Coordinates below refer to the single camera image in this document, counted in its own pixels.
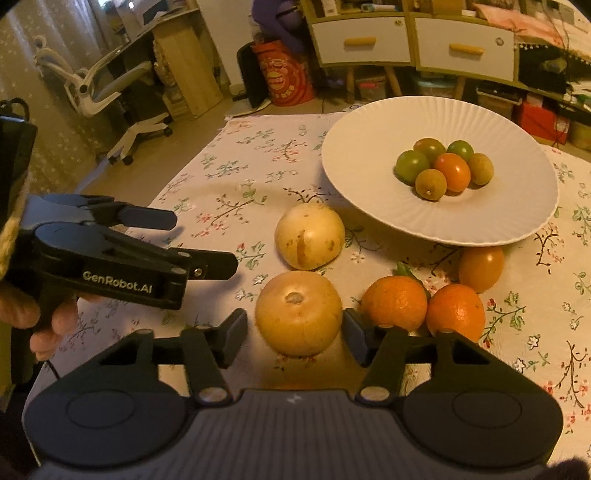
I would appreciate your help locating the white ribbed plate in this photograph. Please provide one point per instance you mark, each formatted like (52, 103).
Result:
(360, 194)

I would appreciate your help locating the person's left hand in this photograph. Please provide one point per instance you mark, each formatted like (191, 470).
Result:
(14, 304)

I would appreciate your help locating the orange tomato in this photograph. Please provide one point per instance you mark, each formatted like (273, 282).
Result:
(481, 270)

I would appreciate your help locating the pale storage box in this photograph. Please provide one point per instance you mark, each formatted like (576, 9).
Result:
(581, 134)

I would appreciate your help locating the black flat panel stand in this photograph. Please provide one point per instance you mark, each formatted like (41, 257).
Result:
(251, 78)

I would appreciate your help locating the light wooden desk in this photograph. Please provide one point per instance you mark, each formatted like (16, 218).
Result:
(189, 64)

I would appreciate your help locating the floral tablecloth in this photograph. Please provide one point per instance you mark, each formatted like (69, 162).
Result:
(221, 184)

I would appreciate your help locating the clear box with dark lid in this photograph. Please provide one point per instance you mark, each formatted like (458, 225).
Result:
(496, 104)

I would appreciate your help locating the yellow-green small fruit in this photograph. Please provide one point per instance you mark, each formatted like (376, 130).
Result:
(481, 168)

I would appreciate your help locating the pink cloth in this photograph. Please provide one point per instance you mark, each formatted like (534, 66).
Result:
(517, 23)

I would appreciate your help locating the cluster of small kumquats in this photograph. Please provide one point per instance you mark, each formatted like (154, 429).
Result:
(451, 172)

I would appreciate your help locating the white office chair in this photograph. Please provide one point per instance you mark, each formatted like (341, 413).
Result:
(111, 92)

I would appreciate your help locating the red printed bag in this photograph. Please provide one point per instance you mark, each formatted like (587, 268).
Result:
(284, 74)

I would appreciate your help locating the striped pale melon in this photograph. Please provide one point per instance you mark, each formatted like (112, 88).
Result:
(309, 235)

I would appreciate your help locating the small green tomato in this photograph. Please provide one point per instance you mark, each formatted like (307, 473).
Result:
(460, 150)

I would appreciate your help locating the tangerine with green leaf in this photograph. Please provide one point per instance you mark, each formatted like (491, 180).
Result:
(392, 304)

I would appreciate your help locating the small clear storage box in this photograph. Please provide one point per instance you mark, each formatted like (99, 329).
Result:
(370, 87)

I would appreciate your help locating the orange-green tomato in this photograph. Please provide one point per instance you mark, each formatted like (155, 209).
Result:
(429, 146)

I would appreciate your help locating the purple plush toy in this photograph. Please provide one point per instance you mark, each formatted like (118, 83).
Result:
(279, 23)

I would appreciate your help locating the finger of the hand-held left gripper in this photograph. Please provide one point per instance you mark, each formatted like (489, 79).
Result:
(212, 265)
(152, 218)

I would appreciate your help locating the yellow-framed drawer cabinet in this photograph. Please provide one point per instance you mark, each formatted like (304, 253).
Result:
(412, 69)

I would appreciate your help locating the red box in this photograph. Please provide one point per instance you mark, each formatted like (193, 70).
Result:
(542, 120)

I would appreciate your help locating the round pale melon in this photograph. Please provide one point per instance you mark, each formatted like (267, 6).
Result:
(298, 318)

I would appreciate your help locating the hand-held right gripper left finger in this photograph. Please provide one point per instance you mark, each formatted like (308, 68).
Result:
(233, 337)

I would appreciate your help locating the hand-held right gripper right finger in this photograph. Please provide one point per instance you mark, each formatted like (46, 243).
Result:
(358, 337)

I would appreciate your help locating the large green tomato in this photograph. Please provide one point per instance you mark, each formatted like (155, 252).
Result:
(411, 166)

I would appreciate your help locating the black bag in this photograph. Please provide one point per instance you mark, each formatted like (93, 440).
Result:
(542, 69)

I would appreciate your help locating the clear box with teal lid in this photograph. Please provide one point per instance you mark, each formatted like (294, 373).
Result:
(434, 87)

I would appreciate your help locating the brown longan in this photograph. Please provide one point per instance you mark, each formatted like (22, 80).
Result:
(429, 184)

